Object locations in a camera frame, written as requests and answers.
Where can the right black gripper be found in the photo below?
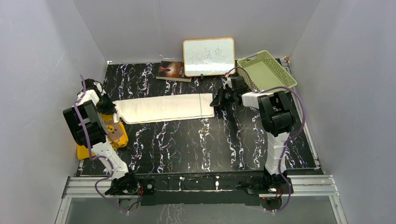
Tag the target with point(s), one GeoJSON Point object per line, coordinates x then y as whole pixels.
{"type": "Point", "coordinates": [219, 98]}

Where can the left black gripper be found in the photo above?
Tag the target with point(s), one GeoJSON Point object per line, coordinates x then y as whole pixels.
{"type": "Point", "coordinates": [111, 108]}

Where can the white towel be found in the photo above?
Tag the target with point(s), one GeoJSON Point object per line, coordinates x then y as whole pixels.
{"type": "Point", "coordinates": [164, 108]}

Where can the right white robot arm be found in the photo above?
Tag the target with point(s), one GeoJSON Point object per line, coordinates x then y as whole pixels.
{"type": "Point", "coordinates": [276, 117]}

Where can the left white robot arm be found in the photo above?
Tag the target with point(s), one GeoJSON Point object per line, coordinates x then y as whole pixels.
{"type": "Point", "coordinates": [88, 129]}

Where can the dark paperback book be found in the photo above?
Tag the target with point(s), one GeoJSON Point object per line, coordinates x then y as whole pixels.
{"type": "Point", "coordinates": [173, 71]}

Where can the green plastic basket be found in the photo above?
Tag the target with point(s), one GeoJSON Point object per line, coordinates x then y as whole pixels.
{"type": "Point", "coordinates": [261, 71]}

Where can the small whiteboard orange frame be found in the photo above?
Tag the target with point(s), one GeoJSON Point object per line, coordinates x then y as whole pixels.
{"type": "Point", "coordinates": [208, 57]}

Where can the black base frame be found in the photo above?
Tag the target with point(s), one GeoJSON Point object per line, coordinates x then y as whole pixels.
{"type": "Point", "coordinates": [243, 187]}

